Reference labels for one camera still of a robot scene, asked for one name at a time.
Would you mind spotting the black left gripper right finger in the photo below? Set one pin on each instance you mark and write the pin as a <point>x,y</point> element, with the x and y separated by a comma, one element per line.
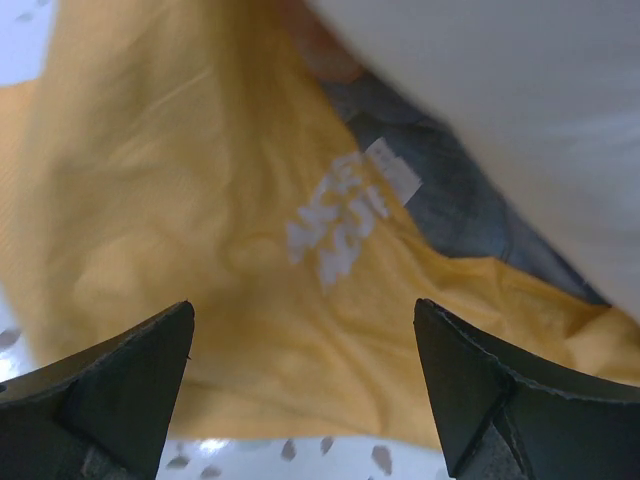
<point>504,413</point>

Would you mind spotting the orange mickey mouse pillowcase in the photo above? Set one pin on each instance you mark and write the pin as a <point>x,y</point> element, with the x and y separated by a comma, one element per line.
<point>178,150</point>

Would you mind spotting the cream quilted pillow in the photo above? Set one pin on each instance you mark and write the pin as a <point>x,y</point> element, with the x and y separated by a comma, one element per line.
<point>544,95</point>

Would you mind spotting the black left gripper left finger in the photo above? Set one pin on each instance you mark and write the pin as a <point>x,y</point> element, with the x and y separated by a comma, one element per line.
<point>101,413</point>

